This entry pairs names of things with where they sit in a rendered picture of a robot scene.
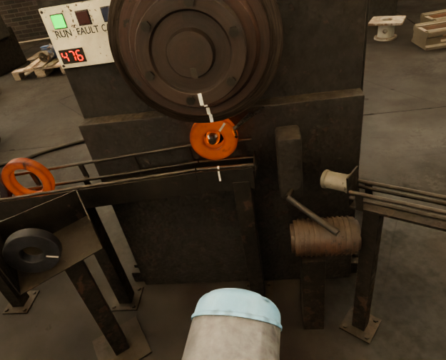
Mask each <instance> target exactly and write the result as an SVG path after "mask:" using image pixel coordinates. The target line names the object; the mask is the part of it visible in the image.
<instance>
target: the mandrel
mask: <svg viewBox="0 0 446 360"><path fill-rule="evenodd" d="M220 137H221V133H219V132H217V131H209V132H207V134H206V141H207V142H208V143H209V144H211V145H214V144H217V143H218V142H219V141H220Z"/></svg>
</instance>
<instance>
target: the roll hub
mask: <svg viewBox="0 0 446 360"><path fill-rule="evenodd" d="M143 21H148V23H149V24H150V25H151V29H150V31H147V32H144V31H143V30H142V29H141V22H143ZM233 26H236V27H237V28H238V30H239V32H238V36H236V37H231V35H230V34H229V33H228V32H229V30H230V27H233ZM135 53H136V60H137V62H138V66H139V69H140V70H141V73H142V74H143V76H144V78H145V76H146V72H148V71H152V72H153V73H154V74H155V76H154V80H153V81H148V80H147V79H146V78H145V79H146V81H147V82H148V83H149V84H150V85H151V87H152V88H153V89H154V90H155V91H157V92H158V93H159V94H160V95H161V96H163V97H165V98H166V99H168V100H170V101H173V102H175V103H177V104H182V105H186V106H200V102H199V98H198V94H201V95H202V98H203V104H204V105H207V104H212V103H214V102H216V101H218V100H220V99H222V98H223V97H225V96H226V95H228V94H229V93H230V92H231V91H232V90H233V89H234V88H235V86H236V85H237V83H238V82H239V81H240V78H241V77H242V74H243V71H244V68H245V62H246V54H247V43H246V37H245V32H244V29H243V26H242V23H241V22H240V19H239V18H238V16H237V15H236V13H235V12H234V10H232V8H230V6H229V5H227V3H225V2H224V1H223V0H195V1H194V4H193V6H189V7H187V6H186V5H185V4H184V0H157V1H156V2H155V3H153V4H152V5H151V6H150V7H149V8H148V9H147V11H146V12H145V13H144V15H143V16H142V18H141V20H140V22H139V24H138V28H137V30H136V37H135ZM231 76H233V77H234V79H235V80H236V82H235V85H234V86H229V85H228V84H227V83H226V81H227V79H228V77H231ZM188 96H192V97H193V98H194V99H195V102H194V105H188V104H187V103H186V100H187V97H188Z"/></svg>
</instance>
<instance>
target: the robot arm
mask: <svg viewBox="0 0 446 360"><path fill-rule="evenodd" d="M191 320H192V322H191V327H190V330H189V333H188V338H187V341H186V346H185V349H184V352H183V357H182V359H181V360H280V332H281V331H282V328H283V327H282V325H281V324H280V312H279V310H278V307H277V306H276V305H275V304H274V303H273V302H272V301H271V300H270V299H268V298H266V297H264V296H261V295H260V294H258V293H255V292H253V291H249V290H245V289H236V288H224V289H216V290H213V291H211V292H210V293H207V294H204V295H203V296H202V297H201V298H200V299H199V301H198V303H197V306H196V310H195V312H194V314H192V316H191Z"/></svg>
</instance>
